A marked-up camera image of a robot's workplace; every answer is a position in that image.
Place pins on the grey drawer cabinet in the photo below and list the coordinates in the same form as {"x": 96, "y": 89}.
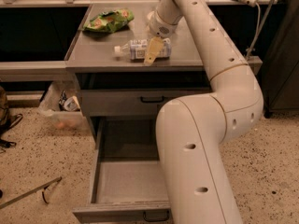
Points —
{"x": 109, "y": 71}

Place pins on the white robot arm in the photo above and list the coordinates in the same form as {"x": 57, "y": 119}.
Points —
{"x": 190, "y": 129}

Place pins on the white bowl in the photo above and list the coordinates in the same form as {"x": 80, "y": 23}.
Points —
{"x": 149, "y": 16}

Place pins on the grey upper drawer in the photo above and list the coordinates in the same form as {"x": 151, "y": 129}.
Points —
{"x": 112, "y": 94}

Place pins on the green snack bag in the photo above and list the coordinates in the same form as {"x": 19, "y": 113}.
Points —
{"x": 109, "y": 22}

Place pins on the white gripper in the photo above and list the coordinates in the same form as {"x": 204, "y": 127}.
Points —
{"x": 158, "y": 26}

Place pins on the clear plastic storage bin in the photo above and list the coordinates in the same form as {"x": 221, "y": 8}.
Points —
{"x": 60, "y": 106}

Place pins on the metal rod on floor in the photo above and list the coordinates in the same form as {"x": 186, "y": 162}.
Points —
{"x": 28, "y": 193}

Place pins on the open grey lower drawer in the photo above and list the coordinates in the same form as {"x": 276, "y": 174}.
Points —
{"x": 127, "y": 182}

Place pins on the clear plastic water bottle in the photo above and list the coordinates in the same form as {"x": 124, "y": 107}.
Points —
{"x": 136, "y": 49}

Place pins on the dark cabinet at right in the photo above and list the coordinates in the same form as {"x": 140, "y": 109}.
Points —
{"x": 280, "y": 70}

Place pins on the dark backpack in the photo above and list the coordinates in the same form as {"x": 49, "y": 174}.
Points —
{"x": 7, "y": 121}

